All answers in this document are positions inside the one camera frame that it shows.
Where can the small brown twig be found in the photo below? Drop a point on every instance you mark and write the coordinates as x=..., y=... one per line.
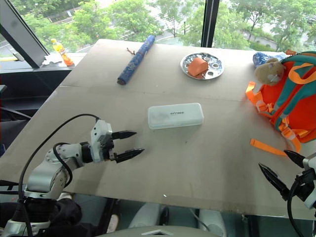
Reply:
x=130, y=51

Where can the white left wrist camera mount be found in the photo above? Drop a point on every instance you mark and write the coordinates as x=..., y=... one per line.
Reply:
x=98, y=138

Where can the round silver metal plate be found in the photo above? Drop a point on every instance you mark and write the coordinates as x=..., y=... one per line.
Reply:
x=214, y=66

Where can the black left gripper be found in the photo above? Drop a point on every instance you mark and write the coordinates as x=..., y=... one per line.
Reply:
x=109, y=149

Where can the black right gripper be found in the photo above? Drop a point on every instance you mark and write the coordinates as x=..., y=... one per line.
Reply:
x=306, y=182

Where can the brown plush monkey toy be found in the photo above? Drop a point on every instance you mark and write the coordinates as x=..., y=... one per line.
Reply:
x=267, y=71

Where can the orange drink bottle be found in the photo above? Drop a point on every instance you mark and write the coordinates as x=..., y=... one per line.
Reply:
x=61, y=50

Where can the orange foam block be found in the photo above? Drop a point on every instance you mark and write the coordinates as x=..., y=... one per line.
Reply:
x=197, y=66

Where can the blue rolled scroll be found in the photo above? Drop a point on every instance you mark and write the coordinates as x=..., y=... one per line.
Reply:
x=135, y=59

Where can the dark window sill ledge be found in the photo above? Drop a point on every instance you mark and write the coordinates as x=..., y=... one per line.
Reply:
x=29, y=84

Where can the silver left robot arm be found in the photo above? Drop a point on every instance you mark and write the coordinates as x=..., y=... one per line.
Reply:
x=47, y=177

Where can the black window frame post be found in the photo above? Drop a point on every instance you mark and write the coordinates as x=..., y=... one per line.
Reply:
x=209, y=23

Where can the blue patterned crumpled bag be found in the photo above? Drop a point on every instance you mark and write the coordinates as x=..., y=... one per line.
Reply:
x=260, y=59

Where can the white rectangular case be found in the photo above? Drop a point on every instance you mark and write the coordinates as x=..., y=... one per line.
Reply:
x=175, y=116

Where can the orange and teal backpack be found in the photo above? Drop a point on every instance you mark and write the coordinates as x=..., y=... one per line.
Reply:
x=293, y=98

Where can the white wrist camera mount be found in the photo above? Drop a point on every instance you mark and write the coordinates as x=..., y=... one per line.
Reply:
x=310, y=163
x=98, y=138

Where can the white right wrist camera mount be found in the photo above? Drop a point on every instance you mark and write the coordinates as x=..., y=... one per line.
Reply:
x=310, y=163

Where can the dark slanted window beam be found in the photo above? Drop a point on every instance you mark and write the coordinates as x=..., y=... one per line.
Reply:
x=22, y=32

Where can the grey rounded robot torso edge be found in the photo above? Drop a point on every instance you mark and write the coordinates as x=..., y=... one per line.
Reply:
x=153, y=232

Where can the white crumpled tissue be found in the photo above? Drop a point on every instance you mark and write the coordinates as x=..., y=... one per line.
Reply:
x=52, y=59

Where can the black rounded robot body part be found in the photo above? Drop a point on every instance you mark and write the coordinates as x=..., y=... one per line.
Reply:
x=61, y=214

